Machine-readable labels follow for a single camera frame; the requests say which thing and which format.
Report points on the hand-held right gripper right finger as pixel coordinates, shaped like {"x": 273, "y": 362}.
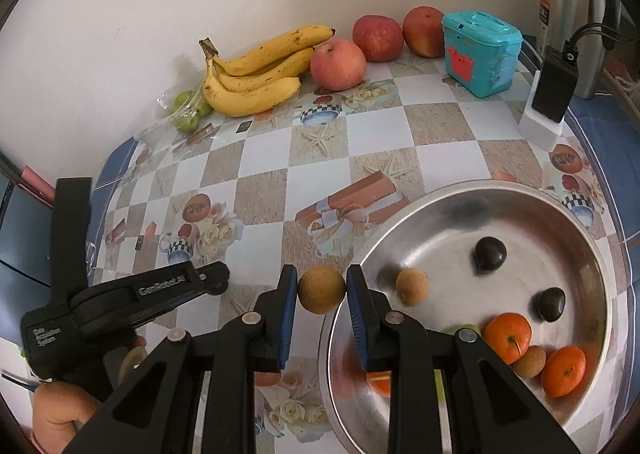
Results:
{"x": 357, "y": 319}

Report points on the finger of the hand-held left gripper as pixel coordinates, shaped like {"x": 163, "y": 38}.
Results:
{"x": 150, "y": 291}
{"x": 72, "y": 234}

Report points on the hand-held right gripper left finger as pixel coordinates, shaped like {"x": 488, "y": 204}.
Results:
{"x": 287, "y": 319}

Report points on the small brown kiwi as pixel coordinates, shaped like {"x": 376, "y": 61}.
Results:
{"x": 321, "y": 290}

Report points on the orange tangerine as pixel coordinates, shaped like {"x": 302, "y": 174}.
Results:
{"x": 562, "y": 370}
{"x": 381, "y": 384}
{"x": 507, "y": 336}

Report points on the dark plum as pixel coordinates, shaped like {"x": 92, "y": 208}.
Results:
{"x": 490, "y": 254}
{"x": 548, "y": 304}

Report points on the person's left hand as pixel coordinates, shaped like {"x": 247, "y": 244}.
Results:
{"x": 62, "y": 409}

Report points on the dark blue cabinet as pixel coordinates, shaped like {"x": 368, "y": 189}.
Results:
{"x": 20, "y": 244}

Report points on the pink tube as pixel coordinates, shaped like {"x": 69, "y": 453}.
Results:
{"x": 35, "y": 182}

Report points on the pile of green jujubes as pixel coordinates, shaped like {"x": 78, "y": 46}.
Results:
{"x": 187, "y": 124}

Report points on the checkered printed tablecloth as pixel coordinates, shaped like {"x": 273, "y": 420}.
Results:
{"x": 260, "y": 159}

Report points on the yellow banana bunch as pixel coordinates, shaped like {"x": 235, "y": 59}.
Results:
{"x": 250, "y": 94}

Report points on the red apple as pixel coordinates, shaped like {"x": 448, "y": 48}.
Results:
{"x": 337, "y": 65}
{"x": 377, "y": 36}
{"x": 424, "y": 31}

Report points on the white socket base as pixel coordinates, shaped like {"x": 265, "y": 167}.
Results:
{"x": 540, "y": 131}

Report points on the teal plastic box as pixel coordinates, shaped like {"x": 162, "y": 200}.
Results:
{"x": 480, "y": 54}

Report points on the black power adapter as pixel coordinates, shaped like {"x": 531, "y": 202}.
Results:
{"x": 552, "y": 84}

